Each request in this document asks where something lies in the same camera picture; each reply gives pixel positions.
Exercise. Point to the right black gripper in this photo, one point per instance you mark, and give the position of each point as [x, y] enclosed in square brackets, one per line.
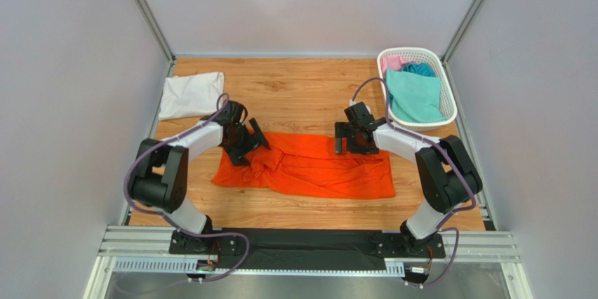
[345, 137]

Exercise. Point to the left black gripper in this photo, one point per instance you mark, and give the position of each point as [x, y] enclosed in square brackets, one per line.
[255, 141]

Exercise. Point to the orange t-shirt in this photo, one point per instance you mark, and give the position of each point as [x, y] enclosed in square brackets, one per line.
[307, 165]

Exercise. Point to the white t-shirt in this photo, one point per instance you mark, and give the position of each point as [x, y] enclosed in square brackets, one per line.
[191, 96]

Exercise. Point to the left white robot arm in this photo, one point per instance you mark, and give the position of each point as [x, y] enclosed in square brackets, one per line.
[157, 180]

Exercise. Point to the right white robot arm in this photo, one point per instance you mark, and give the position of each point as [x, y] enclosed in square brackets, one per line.
[449, 179]

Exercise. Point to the teal t-shirt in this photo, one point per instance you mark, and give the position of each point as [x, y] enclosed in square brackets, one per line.
[414, 98]

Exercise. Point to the pink t-shirt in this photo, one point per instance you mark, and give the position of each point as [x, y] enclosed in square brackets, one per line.
[392, 62]

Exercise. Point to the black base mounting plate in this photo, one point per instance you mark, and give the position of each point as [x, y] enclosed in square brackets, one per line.
[303, 250]

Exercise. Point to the blue t-shirt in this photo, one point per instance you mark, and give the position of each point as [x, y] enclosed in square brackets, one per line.
[422, 69]

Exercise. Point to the white plastic laundry basket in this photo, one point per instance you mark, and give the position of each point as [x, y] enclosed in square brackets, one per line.
[448, 105]

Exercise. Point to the aluminium frame rail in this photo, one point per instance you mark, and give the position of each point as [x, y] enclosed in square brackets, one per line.
[158, 262]

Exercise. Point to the left aluminium corner post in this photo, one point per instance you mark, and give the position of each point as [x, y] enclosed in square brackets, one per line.
[155, 30]

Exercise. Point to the aluminium corner post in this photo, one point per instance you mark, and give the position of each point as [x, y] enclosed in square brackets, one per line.
[470, 15]
[155, 30]

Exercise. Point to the right aluminium corner post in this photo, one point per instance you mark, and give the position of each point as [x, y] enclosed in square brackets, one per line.
[470, 15]

